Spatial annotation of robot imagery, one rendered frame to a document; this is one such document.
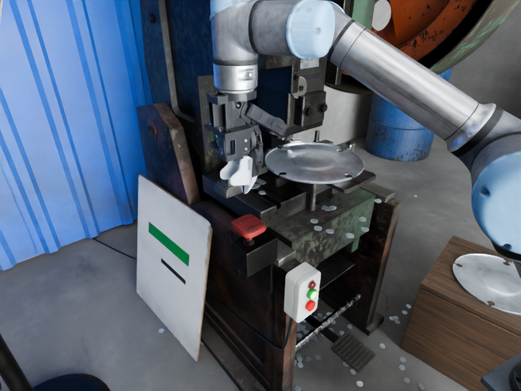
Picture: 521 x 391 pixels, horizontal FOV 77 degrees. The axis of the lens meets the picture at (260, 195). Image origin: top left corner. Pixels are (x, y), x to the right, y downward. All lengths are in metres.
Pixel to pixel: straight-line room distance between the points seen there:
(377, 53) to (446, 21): 0.53
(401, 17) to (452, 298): 0.91
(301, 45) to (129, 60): 1.50
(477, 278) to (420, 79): 0.94
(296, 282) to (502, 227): 0.45
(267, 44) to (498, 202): 0.37
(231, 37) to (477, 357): 1.24
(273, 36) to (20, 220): 1.74
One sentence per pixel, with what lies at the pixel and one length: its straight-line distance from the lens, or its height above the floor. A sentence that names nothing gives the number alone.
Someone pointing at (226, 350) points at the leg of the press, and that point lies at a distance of 1.41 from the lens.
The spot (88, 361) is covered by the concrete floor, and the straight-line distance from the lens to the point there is 1.56.
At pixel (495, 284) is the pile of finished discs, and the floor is 0.36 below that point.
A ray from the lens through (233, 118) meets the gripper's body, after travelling 0.60.
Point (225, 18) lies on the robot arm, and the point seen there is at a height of 1.16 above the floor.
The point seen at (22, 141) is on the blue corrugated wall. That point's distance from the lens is 1.91.
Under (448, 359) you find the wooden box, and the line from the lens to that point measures 1.48.
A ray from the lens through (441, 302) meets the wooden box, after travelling 1.32.
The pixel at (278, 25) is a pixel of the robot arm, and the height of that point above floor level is 1.16.
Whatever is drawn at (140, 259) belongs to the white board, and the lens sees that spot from 1.59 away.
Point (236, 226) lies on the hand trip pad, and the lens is 0.73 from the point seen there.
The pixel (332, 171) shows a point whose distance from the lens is 0.94.
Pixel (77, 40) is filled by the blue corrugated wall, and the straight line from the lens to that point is 1.88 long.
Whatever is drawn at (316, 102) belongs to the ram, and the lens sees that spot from 0.95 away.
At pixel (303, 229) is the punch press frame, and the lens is 0.92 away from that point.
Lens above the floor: 1.18
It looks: 30 degrees down
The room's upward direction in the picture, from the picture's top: straight up
